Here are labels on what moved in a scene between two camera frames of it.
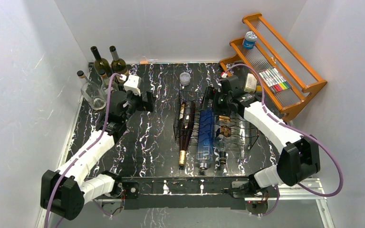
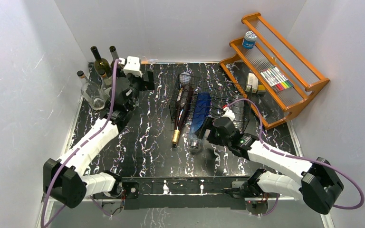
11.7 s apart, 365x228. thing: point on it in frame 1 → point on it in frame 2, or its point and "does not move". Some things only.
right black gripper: (210, 93) → (210, 126)
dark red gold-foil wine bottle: (186, 119) → (182, 108)
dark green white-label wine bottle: (100, 64) does not move
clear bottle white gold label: (91, 93) does not move
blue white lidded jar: (249, 41) does not move
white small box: (251, 83) does not move
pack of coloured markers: (274, 80) does not move
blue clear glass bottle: (205, 142) → (201, 111)
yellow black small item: (259, 89) does not move
